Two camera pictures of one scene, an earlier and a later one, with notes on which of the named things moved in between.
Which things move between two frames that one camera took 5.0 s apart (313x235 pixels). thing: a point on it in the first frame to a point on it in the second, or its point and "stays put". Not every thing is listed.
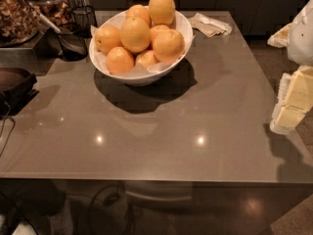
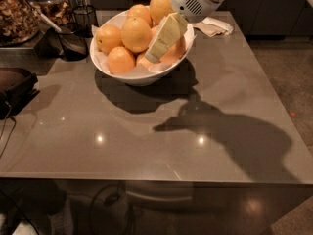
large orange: [135, 34] stays put
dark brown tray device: [17, 88] stays put
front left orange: [119, 61] stays put
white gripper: [301, 38] to [192, 2]
